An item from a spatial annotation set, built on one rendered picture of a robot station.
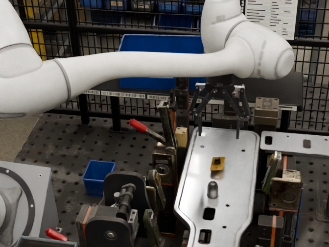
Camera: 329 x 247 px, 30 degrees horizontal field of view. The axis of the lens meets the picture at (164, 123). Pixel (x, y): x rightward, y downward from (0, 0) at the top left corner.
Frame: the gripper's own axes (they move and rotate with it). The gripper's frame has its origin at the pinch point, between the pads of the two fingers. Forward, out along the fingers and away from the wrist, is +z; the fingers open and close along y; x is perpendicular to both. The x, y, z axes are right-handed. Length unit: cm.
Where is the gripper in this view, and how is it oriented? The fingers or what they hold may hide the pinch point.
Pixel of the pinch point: (219, 129)
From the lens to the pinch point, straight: 178.9
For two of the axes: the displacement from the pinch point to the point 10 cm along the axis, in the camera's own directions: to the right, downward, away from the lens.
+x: 1.8, -5.8, 7.9
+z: 0.4, 8.1, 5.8
